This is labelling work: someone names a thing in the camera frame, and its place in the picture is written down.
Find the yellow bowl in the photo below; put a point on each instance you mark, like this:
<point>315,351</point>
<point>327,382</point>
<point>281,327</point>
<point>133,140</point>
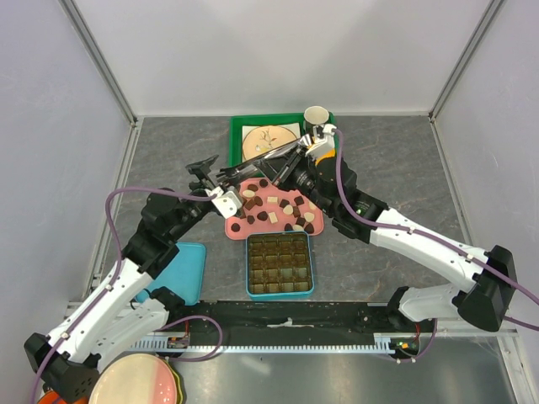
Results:
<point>329,154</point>

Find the orange red mug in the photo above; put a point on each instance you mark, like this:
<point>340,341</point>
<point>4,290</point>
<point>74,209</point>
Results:
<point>51,397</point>

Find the pink chocolate tray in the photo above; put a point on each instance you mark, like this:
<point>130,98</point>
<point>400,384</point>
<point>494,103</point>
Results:
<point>272,210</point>

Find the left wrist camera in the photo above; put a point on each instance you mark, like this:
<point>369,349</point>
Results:
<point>228,203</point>

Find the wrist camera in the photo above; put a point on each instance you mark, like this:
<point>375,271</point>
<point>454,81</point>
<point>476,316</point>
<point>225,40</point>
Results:
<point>324,143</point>
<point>228,203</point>

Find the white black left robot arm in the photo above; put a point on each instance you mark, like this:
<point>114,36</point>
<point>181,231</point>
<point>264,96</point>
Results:
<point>70,357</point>

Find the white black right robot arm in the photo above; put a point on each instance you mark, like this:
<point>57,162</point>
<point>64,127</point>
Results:
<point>480,283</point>

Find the slotted cable duct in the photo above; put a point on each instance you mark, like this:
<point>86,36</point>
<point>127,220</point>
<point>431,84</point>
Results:
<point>160,344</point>

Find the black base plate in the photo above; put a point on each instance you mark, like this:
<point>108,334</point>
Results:
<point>348,316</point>

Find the metal tongs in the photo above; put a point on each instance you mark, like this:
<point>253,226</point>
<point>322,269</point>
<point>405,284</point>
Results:
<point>274,164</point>

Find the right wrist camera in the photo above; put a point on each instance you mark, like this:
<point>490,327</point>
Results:
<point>324,143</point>

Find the green plastic crate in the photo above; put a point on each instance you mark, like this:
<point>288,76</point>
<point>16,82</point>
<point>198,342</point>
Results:
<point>236,123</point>

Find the brown plastic chocolate insert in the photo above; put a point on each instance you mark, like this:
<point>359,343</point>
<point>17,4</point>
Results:
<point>280,263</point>

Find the pink white plate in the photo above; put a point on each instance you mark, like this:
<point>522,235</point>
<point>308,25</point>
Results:
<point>138,378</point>

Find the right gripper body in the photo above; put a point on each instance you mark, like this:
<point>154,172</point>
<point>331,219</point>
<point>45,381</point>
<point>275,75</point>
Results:
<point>303,177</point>

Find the aluminium frame rail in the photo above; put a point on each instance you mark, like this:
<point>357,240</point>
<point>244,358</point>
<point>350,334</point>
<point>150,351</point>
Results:
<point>85,34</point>

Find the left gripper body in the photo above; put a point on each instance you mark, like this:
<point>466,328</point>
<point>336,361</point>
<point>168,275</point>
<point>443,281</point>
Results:
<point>194,209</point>

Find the blue chocolate tin box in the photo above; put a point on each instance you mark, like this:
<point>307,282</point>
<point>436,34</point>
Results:
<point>280,265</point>

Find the green mug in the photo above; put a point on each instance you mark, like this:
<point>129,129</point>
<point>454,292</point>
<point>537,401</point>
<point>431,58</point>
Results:
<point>314,119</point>

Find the blue tin lid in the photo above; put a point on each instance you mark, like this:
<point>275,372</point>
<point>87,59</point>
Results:
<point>183,276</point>

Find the decorated ceramic plate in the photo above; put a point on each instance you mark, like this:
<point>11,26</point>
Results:
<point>254,145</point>

